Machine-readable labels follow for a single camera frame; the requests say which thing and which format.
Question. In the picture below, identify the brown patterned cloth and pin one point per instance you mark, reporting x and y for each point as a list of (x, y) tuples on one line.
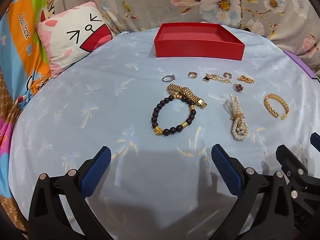
[(8, 100)]

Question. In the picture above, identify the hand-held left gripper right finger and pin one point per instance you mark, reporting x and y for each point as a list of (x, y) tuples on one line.
[(226, 170)]

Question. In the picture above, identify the white cat face pillow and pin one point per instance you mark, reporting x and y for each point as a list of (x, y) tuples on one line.
[(75, 42)]

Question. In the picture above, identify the gold link watch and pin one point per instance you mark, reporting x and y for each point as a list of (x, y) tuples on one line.
[(180, 89)]

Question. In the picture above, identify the colourful cartoon blanket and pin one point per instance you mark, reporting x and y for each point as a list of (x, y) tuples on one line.
[(22, 42)]

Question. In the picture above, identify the light blue palm print sheet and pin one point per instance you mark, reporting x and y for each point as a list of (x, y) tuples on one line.
[(100, 92)]

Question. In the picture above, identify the gold hoop earring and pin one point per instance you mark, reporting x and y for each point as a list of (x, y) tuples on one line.
[(195, 74), (228, 74)]

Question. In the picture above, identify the purple mat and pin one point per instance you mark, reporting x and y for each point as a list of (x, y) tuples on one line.
[(303, 65)]

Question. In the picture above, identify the gold braided cuff bangle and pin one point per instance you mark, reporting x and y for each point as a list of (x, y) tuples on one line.
[(268, 107)]

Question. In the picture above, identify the red cardboard box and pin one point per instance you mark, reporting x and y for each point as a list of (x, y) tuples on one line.
[(200, 48)]

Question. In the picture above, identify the grey floral cloth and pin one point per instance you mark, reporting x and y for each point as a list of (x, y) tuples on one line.
[(150, 2)]

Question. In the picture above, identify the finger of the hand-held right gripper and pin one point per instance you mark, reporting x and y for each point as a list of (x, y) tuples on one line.
[(290, 160), (316, 142)]

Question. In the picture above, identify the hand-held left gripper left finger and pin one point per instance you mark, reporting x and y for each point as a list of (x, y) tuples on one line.
[(96, 170)]

